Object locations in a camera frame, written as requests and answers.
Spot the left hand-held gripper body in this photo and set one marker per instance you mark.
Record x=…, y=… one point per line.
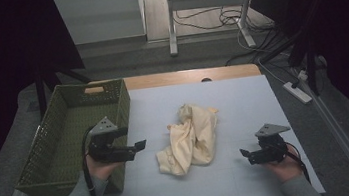
x=106, y=146

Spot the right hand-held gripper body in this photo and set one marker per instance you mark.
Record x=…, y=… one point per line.
x=271, y=150

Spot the green plastic basket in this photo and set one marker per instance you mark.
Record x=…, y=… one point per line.
x=67, y=141

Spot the cream cloth garment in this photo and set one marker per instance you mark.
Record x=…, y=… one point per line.
x=194, y=136

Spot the person's right hand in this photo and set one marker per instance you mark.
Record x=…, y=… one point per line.
x=285, y=167

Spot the person's left hand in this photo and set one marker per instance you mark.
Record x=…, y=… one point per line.
x=100, y=169

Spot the pale grey table mat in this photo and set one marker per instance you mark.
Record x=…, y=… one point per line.
x=247, y=102

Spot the white power strip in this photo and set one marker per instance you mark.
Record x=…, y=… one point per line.
x=298, y=93

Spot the black metal stand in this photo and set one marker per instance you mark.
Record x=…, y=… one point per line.
x=309, y=61
x=40, y=91

